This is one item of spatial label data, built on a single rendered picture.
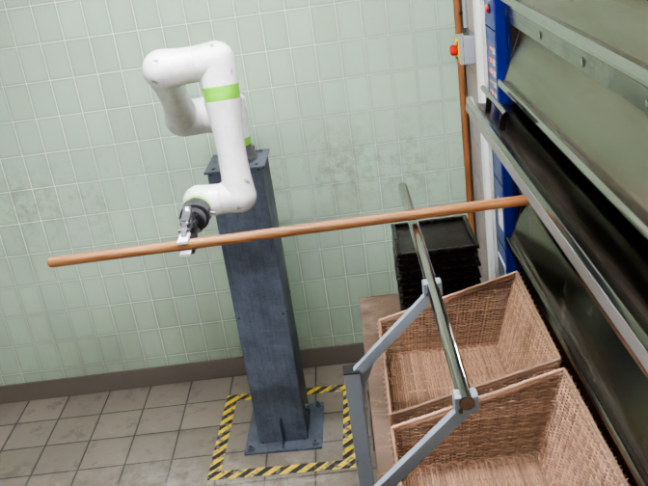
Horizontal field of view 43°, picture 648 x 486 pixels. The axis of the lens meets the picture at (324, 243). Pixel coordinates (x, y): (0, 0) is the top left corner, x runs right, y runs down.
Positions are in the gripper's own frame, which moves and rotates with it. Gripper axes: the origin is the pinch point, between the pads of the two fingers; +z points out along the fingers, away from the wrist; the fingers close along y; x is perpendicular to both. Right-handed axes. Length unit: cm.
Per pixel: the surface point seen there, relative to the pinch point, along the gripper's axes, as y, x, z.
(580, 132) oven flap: -31, -100, 41
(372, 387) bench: 62, -48, -10
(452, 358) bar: 2, -64, 74
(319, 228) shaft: -0.3, -38.6, 1.5
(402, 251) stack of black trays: 30, -64, -43
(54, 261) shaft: -0.5, 37.3, 1.6
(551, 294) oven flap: 23, -99, 14
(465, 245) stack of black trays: 29, -85, -38
